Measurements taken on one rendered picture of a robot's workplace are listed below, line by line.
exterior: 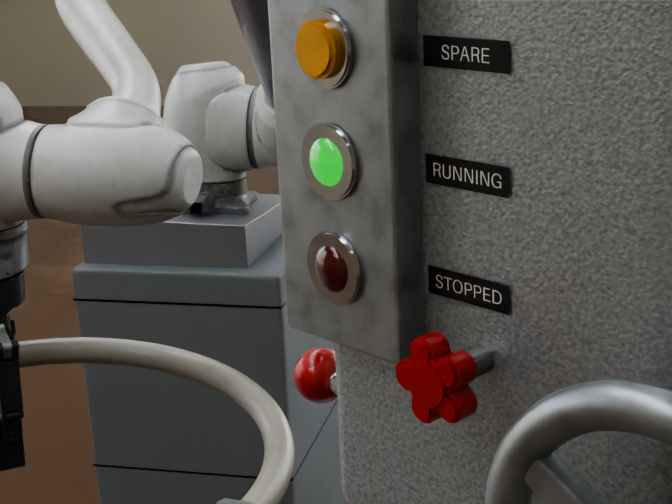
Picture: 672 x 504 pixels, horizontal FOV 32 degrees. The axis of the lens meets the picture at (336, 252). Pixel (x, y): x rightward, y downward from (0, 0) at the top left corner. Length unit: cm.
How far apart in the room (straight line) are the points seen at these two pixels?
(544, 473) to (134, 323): 175
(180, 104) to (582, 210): 173
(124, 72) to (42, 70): 767
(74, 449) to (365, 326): 280
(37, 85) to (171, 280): 702
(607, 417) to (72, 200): 88
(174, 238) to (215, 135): 20
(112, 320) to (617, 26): 180
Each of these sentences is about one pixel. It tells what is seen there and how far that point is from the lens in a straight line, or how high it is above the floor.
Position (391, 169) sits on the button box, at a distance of 50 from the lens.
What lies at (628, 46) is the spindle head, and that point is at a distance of 44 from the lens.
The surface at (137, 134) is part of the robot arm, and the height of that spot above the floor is 121.
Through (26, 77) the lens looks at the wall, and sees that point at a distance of 909.
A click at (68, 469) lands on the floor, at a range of 321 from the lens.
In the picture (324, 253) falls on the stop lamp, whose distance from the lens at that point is 54.
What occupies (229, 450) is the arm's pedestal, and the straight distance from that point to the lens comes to 219.
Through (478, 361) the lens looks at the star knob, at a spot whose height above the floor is 124.
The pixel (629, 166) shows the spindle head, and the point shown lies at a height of 133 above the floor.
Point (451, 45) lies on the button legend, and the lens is 49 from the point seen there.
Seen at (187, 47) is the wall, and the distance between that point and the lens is 851.
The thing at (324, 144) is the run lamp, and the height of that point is 133.
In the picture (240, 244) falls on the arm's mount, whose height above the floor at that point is 84.
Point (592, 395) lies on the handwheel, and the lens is 41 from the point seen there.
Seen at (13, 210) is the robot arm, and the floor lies 113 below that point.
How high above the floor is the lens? 143
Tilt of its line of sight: 17 degrees down
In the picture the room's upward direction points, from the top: 3 degrees counter-clockwise
